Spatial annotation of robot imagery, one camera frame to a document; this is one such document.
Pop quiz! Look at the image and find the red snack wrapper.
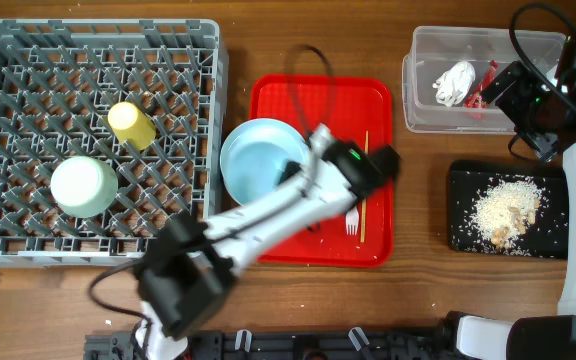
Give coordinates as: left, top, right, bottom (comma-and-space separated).
463, 60, 498, 109

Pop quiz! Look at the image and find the large light blue plate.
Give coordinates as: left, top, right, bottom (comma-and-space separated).
220, 118, 309, 205

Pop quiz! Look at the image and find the white tissue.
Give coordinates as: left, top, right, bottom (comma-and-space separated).
432, 61, 476, 107

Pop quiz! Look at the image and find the yellow plastic cup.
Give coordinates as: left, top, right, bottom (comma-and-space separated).
107, 102, 156, 151

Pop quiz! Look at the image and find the green bowl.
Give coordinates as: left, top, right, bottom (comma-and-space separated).
50, 156, 119, 218

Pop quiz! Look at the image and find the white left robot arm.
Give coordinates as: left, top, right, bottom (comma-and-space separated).
134, 125, 401, 359

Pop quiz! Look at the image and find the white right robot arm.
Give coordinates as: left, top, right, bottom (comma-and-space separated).
435, 30, 576, 360

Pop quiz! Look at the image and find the grey plastic dishwasher rack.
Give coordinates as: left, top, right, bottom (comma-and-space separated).
0, 19, 228, 268

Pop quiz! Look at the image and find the white plastic fork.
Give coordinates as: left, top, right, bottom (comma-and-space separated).
345, 207, 360, 235

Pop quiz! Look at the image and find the wooden chopstick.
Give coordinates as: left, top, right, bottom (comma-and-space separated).
360, 131, 369, 244

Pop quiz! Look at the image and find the red plastic tray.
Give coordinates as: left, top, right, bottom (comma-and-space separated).
249, 74, 394, 268

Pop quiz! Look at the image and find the pile of rice and nuts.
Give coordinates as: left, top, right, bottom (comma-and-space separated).
468, 179, 544, 253

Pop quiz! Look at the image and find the black plastic tray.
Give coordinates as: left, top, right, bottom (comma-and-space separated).
448, 160, 569, 259

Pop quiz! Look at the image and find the clear plastic bin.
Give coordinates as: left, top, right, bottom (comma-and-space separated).
401, 25, 569, 136

